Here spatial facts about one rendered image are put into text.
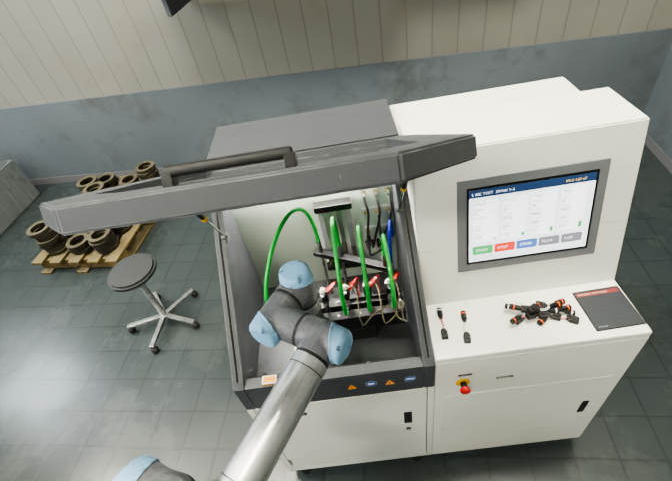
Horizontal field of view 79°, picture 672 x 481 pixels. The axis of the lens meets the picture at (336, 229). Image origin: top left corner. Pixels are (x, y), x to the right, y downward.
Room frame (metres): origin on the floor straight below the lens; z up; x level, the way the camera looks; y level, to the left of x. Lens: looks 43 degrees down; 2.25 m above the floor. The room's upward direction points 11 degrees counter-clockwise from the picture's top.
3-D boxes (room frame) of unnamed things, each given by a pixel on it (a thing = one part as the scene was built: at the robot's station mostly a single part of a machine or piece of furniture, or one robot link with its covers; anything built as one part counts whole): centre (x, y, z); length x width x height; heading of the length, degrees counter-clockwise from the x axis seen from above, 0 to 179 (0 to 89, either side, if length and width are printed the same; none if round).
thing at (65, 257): (3.11, 2.01, 0.22); 1.22 x 0.83 x 0.43; 168
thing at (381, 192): (1.18, -0.17, 1.20); 0.13 x 0.03 x 0.31; 86
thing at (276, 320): (0.54, 0.16, 1.51); 0.11 x 0.11 x 0.08; 53
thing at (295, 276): (0.63, 0.12, 1.52); 0.09 x 0.08 x 0.11; 143
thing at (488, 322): (0.74, -0.60, 0.96); 0.70 x 0.22 x 0.03; 86
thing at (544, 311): (0.73, -0.63, 1.01); 0.23 x 0.11 x 0.06; 86
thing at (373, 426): (0.68, 0.11, 0.44); 0.65 x 0.02 x 0.68; 86
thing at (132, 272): (1.83, 1.30, 0.28); 0.52 x 0.50 x 0.55; 81
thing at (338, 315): (0.93, -0.03, 0.91); 0.34 x 0.10 x 0.15; 86
